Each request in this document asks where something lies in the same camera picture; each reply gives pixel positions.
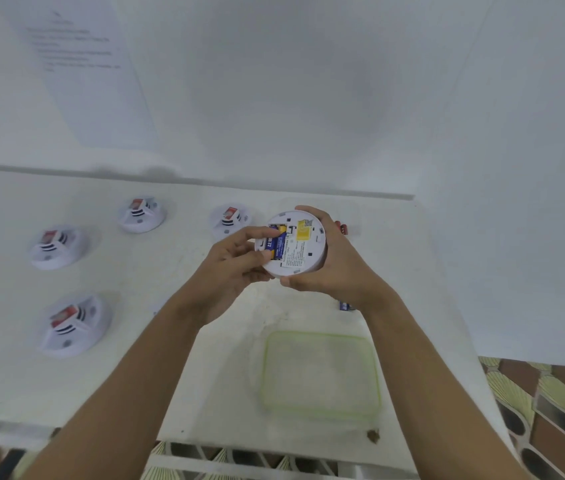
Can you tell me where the person's right hand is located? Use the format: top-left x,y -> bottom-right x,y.
280,204 -> 398,315

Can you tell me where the person's left hand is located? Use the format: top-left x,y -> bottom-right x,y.
174,225 -> 283,325

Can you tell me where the white round smoke detector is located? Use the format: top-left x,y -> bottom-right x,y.
254,210 -> 328,278
34,293 -> 113,359
210,203 -> 253,241
116,196 -> 167,234
27,224 -> 89,271

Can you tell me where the large green-rimmed clear lid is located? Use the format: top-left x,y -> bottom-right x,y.
260,330 -> 382,424

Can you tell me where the person's left forearm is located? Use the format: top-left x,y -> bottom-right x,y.
20,299 -> 208,480

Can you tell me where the person's right forearm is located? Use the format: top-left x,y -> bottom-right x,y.
364,289 -> 531,480

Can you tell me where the printed white paper sheet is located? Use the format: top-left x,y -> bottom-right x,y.
0,0 -> 161,151

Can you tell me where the white metal table frame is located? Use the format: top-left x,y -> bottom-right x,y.
0,419 -> 413,480

